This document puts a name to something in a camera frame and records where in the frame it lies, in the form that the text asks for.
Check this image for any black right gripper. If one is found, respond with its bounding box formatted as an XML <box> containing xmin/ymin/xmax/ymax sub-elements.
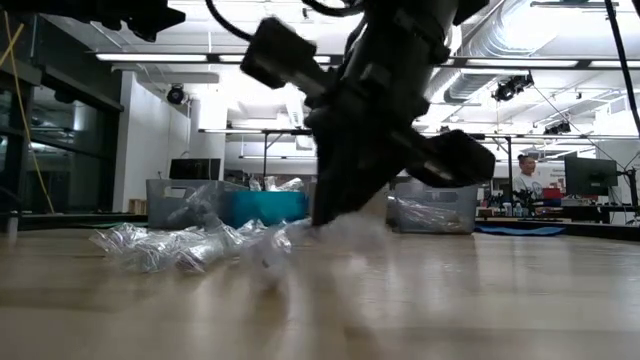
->
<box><xmin>239</xmin><ymin>14</ymin><xmax>497</xmax><ymax>229</ymax></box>

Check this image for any orange toothbrush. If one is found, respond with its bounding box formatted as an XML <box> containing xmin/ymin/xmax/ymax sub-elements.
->
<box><xmin>392</xmin><ymin>197</ymin><xmax>446</xmax><ymax>234</ymax></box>

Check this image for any blue toothbrush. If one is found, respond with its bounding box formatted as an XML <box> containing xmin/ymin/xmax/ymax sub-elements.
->
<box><xmin>132</xmin><ymin>230</ymin><xmax>209</xmax><ymax>275</ymax></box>
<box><xmin>192</xmin><ymin>197</ymin><xmax>225</xmax><ymax>229</ymax></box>
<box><xmin>167</xmin><ymin>184</ymin><xmax>206</xmax><ymax>224</ymax></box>

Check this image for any black ceiling spotlight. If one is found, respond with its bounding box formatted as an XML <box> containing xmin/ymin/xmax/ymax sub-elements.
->
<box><xmin>165</xmin><ymin>83</ymin><xmax>187</xmax><ymax>106</ymax></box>

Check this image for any teal plastic bin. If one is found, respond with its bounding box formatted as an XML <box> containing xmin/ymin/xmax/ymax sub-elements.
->
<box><xmin>222</xmin><ymin>190</ymin><xmax>310</xmax><ymax>229</ymax></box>

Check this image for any smoky grey translucent bin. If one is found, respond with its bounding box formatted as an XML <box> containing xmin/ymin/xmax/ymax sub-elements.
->
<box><xmin>387</xmin><ymin>180</ymin><xmax>479</xmax><ymax>235</ymax></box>
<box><xmin>145</xmin><ymin>178</ymin><xmax>226</xmax><ymax>231</ymax></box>

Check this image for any black computer monitor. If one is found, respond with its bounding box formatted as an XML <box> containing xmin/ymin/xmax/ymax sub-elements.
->
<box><xmin>563</xmin><ymin>155</ymin><xmax>620</xmax><ymax>198</ymax></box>
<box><xmin>168</xmin><ymin>157</ymin><xmax>222</xmax><ymax>182</ymax></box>

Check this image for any person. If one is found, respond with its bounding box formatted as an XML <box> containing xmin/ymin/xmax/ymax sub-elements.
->
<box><xmin>512</xmin><ymin>153</ymin><xmax>546</xmax><ymax>201</ymax></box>

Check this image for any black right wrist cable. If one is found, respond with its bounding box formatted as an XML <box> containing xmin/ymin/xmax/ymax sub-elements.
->
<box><xmin>203</xmin><ymin>0</ymin><xmax>256</xmax><ymax>44</ymax></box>

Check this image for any black metal rack frame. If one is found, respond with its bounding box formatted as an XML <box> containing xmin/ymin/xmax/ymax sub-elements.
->
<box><xmin>259</xmin><ymin>127</ymin><xmax>515</xmax><ymax>190</ymax></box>

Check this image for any black ceiling camera cluster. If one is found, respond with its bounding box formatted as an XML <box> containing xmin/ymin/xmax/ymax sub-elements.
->
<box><xmin>490</xmin><ymin>72</ymin><xmax>535</xmax><ymax>104</ymax></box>

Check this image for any yellow hanging cable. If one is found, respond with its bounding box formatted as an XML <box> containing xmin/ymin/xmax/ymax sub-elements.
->
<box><xmin>0</xmin><ymin>9</ymin><xmax>56</xmax><ymax>215</ymax></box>

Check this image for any black aluminium table frame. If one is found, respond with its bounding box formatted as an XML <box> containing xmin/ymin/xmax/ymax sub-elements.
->
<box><xmin>0</xmin><ymin>209</ymin><xmax>640</xmax><ymax>235</ymax></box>

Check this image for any black hanging cable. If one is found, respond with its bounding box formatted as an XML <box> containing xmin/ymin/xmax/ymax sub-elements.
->
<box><xmin>603</xmin><ymin>0</ymin><xmax>640</xmax><ymax>139</ymax></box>

